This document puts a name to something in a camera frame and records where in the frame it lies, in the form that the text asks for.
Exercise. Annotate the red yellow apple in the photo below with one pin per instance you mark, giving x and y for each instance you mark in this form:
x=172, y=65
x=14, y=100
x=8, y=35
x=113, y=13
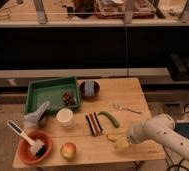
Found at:
x=68, y=150

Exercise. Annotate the light blue sponge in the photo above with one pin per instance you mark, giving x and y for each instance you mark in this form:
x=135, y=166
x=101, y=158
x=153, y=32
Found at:
x=89, y=88

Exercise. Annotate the brown grapes cluster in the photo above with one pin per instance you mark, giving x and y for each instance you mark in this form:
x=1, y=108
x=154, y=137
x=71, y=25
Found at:
x=68, y=99

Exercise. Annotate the silver fork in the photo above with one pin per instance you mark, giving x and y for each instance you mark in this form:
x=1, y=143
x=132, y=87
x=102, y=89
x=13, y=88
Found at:
x=120, y=107

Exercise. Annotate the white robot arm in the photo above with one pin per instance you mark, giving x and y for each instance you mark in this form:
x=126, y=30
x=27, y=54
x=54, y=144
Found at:
x=160, y=129

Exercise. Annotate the yellow banana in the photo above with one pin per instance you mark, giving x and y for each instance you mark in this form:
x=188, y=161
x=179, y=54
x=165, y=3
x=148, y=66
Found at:
x=114, y=138

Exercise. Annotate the green plastic tray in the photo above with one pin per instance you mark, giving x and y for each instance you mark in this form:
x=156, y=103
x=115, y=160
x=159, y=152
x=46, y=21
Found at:
x=52, y=90

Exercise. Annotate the white cup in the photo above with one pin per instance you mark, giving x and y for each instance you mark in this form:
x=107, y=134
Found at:
x=65, y=117

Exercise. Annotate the clear plastic bag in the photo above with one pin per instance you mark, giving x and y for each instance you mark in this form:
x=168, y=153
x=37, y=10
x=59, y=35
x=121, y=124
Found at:
x=32, y=119

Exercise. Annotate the blue box on floor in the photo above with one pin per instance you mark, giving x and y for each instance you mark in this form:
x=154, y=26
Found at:
x=182, y=129

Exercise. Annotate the green cucumber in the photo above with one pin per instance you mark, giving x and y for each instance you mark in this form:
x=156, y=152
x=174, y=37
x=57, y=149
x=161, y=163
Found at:
x=112, y=119

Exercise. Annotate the orange bowl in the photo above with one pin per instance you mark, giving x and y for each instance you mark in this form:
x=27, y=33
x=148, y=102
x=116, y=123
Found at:
x=24, y=148

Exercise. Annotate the white dish brush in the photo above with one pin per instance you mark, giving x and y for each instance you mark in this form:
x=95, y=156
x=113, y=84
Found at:
x=37, y=147

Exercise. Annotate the purple bowl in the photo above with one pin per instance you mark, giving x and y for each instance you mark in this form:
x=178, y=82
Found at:
x=96, y=90

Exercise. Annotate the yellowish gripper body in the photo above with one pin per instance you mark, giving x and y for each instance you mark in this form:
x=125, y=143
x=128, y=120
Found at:
x=121, y=144

